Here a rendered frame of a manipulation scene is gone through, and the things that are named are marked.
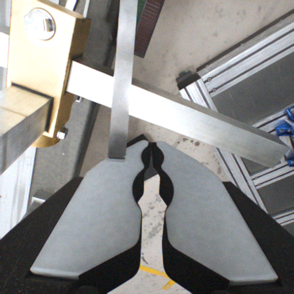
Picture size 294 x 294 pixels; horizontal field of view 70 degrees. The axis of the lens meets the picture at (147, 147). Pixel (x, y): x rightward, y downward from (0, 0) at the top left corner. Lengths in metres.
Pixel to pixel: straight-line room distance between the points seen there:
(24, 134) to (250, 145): 0.22
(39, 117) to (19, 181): 0.41
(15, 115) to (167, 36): 0.89
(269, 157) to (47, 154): 0.35
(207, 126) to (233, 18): 0.87
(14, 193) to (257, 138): 0.56
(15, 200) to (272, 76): 0.92
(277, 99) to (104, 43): 0.77
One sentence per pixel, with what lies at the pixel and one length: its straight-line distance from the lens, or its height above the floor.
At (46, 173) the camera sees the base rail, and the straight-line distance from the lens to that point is 0.45.
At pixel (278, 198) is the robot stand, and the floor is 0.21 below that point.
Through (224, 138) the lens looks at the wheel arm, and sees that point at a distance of 0.24.
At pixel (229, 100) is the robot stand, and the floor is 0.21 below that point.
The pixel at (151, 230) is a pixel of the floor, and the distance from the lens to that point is 1.63.
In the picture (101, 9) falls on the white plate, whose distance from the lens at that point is 0.28.
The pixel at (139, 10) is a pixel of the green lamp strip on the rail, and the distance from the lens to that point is 0.32.
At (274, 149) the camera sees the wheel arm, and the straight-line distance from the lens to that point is 0.27.
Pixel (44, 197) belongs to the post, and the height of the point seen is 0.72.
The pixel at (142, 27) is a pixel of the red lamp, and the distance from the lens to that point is 0.32.
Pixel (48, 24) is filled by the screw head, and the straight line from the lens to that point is 0.20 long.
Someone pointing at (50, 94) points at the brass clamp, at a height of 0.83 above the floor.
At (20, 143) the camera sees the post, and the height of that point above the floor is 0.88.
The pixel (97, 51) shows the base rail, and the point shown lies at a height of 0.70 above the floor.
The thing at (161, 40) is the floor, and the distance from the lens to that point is 1.02.
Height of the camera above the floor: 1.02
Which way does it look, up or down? 60 degrees down
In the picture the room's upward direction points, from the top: 178 degrees counter-clockwise
